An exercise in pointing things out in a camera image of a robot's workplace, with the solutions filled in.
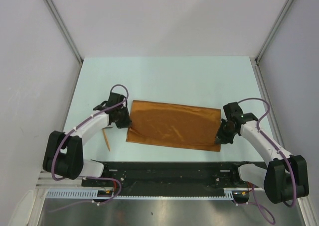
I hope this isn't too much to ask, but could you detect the right aluminium frame post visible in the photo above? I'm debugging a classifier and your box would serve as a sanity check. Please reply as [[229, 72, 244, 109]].
[[256, 0, 302, 62]]

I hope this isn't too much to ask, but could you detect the white slotted cable duct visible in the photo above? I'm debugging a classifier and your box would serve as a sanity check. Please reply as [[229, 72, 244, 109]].
[[46, 189, 234, 201]]

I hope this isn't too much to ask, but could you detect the left aluminium frame post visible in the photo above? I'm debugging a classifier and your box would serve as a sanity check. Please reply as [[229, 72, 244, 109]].
[[37, 0, 83, 64]]

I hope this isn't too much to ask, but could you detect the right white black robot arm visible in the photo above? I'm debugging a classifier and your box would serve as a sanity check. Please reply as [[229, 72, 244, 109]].
[[215, 102, 309, 207]]

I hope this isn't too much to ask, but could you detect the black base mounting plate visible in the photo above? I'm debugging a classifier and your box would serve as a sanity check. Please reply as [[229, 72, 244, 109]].
[[81, 161, 248, 197]]

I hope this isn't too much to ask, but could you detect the aluminium frame post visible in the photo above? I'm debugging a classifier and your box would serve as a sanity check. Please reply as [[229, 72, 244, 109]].
[[256, 0, 302, 62], [37, 0, 83, 64]]

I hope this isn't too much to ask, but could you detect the right aluminium frame rail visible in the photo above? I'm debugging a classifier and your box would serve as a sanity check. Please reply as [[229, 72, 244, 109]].
[[250, 58, 310, 226]]

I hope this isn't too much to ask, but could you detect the orange cloth napkin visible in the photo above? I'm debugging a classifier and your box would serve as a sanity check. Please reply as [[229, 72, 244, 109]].
[[126, 100, 221, 152]]

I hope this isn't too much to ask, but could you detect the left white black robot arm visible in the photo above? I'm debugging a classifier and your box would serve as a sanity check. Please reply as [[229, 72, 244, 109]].
[[42, 92, 132, 186]]

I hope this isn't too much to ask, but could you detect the orange wooden spoon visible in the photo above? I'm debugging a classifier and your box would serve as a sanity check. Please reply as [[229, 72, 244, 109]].
[[102, 128, 111, 152]]

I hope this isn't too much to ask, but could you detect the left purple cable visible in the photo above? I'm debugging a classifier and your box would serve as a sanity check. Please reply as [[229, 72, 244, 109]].
[[51, 84, 130, 213]]

